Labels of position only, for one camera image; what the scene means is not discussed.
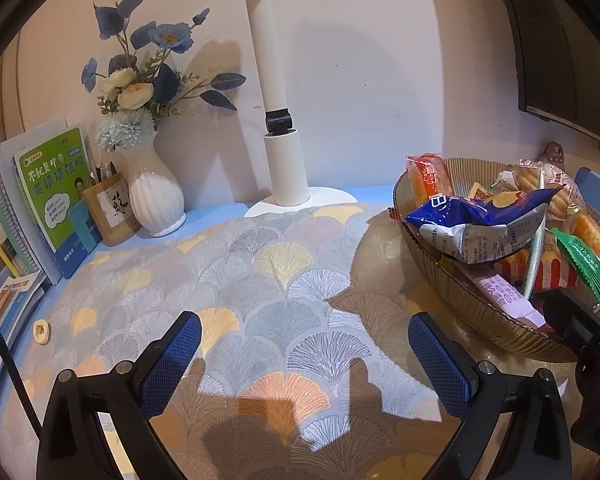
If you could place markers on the teal card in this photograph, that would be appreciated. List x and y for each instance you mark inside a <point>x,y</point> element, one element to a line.
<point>82,227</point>

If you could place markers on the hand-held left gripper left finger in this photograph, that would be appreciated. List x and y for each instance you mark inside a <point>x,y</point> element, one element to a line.
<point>172,360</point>

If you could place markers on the green cover book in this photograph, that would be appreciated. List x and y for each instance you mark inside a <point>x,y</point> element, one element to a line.
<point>50,200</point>

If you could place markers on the blue snack bag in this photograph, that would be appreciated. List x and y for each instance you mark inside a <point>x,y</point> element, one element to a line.
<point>460,215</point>

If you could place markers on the brown wall hook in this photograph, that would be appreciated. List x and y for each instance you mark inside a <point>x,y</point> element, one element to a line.
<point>555,152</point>

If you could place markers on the wooden pen holder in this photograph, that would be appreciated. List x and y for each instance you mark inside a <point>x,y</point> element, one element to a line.
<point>105,220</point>

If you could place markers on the pink snack packet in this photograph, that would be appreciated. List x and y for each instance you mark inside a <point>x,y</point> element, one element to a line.
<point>505,292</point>

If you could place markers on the bunch of pens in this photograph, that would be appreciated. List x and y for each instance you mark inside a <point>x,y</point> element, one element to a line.
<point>111,172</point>

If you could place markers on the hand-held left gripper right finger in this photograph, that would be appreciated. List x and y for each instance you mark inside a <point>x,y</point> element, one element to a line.
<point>437,365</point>

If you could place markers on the white desk lamp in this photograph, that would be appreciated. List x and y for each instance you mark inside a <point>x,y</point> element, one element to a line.
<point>280,110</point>

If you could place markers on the row of upright books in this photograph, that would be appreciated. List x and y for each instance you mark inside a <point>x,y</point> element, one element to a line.
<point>5,240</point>

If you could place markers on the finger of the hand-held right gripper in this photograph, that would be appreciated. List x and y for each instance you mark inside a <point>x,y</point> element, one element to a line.
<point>570,320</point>

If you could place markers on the red striped bread bag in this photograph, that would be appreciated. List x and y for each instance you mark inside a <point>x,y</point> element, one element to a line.
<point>555,272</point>

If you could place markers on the clear biscuit packet red label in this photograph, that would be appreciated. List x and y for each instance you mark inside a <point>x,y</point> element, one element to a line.
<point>555,195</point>

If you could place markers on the black monitor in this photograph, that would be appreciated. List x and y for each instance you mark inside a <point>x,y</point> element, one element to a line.
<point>555,35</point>

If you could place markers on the fan patterned tablecloth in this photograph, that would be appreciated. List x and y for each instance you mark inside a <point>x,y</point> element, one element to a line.
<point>260,310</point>

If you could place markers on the amber ribbed glass bowl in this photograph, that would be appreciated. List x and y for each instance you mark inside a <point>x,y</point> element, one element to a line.
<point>430,265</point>

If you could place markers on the stack of flat books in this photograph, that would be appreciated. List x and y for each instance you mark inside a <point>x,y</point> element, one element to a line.
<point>5,320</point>

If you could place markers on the green snack packet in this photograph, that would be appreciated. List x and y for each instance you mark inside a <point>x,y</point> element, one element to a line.
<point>580,260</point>

